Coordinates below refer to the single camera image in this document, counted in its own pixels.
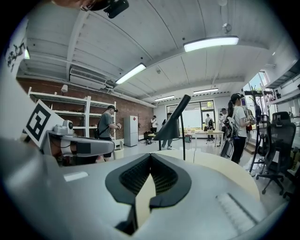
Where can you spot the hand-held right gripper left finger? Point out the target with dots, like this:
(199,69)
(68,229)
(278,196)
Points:
(93,189)

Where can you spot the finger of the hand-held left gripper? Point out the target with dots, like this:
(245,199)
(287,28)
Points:
(100,146)

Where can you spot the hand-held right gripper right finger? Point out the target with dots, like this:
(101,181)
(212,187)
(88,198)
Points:
(199,201)

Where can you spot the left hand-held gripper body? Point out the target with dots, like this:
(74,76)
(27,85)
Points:
(38,122)

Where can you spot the black desk lamp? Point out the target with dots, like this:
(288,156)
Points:
(171,126)

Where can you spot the person's left hand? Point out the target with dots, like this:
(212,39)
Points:
(68,160)

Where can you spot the cream trash bin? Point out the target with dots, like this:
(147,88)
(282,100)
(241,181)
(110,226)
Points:
(119,153)

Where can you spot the grey refrigerator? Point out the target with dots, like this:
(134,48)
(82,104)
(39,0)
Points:
(130,131)

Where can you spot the person's white printed shirt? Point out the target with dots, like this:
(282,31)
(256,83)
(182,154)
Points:
(14,98)

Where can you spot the white metal shelving unit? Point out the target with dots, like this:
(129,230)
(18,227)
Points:
(88,110)

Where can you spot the small white lampshade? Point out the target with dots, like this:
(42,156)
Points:
(64,88)

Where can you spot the black bag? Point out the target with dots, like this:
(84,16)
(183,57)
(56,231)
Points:
(147,136)

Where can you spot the green wheeled machine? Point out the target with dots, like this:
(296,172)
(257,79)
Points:
(187,138)

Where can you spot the white air conditioner unit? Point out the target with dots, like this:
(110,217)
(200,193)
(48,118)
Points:
(86,78)

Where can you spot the long ceiling light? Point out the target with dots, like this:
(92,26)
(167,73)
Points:
(164,98)
(27,54)
(206,91)
(131,73)
(211,44)

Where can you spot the long white-legged table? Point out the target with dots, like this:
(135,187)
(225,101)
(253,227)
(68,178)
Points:
(211,132)

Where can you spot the black-framed glass doors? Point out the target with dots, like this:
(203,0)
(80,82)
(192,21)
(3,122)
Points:
(192,114)

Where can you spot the black office chair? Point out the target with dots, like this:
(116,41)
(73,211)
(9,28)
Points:
(293,168)
(281,140)

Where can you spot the black coat rack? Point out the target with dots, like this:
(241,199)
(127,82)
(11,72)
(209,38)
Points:
(258,111)

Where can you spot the person's face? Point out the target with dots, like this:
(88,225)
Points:
(75,3)

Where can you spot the wooden pedestal table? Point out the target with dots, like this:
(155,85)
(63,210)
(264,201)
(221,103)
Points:
(152,134)

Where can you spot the black head-mounted camera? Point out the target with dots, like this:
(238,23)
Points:
(117,8)

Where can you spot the grey wall shelf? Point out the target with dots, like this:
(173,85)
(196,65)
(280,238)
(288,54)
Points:
(283,77)

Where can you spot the ceiling security camera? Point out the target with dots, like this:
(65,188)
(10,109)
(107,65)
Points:
(227,28)

